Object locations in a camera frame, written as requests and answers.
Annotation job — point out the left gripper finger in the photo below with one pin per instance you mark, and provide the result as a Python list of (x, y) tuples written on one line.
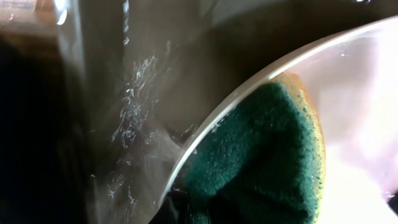
[(174, 209)]

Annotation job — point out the green and yellow sponge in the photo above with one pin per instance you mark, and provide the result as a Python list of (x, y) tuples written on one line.
[(263, 162)]

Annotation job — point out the white plate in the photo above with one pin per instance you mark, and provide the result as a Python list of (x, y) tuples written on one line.
[(352, 79)]

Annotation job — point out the small black water tray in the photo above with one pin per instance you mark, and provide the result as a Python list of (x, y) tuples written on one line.
[(34, 188)]

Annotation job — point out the large dark serving tray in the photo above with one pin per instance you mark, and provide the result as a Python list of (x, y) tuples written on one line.
[(142, 76)]

